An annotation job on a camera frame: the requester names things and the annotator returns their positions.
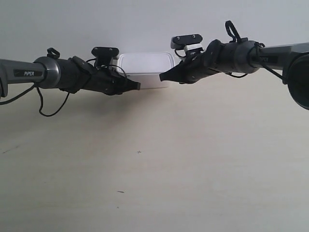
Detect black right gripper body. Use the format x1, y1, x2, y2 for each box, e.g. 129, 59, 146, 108
180, 40, 224, 84

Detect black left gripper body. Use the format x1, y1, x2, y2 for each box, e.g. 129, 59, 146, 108
69, 56, 128, 96

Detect white lidded plastic container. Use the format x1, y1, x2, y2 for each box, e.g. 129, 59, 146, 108
113, 52, 175, 89

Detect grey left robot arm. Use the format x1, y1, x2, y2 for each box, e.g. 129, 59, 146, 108
0, 46, 140, 97

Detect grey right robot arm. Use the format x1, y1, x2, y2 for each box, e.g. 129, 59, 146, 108
159, 20, 309, 109

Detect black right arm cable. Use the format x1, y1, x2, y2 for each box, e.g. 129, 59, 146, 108
226, 69, 252, 78

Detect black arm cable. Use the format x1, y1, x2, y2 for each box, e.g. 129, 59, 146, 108
226, 69, 252, 78
0, 87, 70, 117

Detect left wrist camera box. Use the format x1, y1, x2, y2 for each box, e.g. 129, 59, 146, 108
91, 47, 120, 69

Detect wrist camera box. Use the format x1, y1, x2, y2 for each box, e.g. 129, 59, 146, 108
170, 34, 204, 58
91, 47, 120, 69

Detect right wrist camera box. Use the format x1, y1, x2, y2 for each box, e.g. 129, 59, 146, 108
170, 34, 204, 58

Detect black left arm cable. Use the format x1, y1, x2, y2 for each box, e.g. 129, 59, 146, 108
0, 87, 70, 117

